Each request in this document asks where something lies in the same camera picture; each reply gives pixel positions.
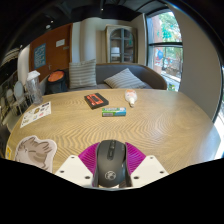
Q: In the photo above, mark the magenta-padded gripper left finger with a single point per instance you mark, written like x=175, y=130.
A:
x=75, y=168

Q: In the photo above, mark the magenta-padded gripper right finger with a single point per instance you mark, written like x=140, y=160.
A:
x=146, y=168

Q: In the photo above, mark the black computer mouse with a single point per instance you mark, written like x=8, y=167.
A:
x=110, y=162

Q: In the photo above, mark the green and blue small box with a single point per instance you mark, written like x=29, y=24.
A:
x=114, y=112

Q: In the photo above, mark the printed paper sheet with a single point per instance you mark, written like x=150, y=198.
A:
x=36, y=113

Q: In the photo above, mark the black and orange box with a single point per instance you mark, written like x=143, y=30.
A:
x=96, y=100

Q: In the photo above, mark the lying plastic bottle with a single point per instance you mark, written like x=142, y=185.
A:
x=131, y=96

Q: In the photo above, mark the black and orange backpack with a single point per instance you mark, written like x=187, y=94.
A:
x=56, y=81

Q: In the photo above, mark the clear plastic jar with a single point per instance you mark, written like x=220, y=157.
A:
x=34, y=87

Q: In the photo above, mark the striped cushion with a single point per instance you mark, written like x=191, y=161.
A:
x=82, y=74
x=124, y=80

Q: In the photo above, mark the white chair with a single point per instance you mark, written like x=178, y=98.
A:
x=19, y=95

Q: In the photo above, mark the grey sofa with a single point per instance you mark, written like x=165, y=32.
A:
x=133, y=74

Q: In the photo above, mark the blue wall poster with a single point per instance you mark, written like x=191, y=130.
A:
x=39, y=55

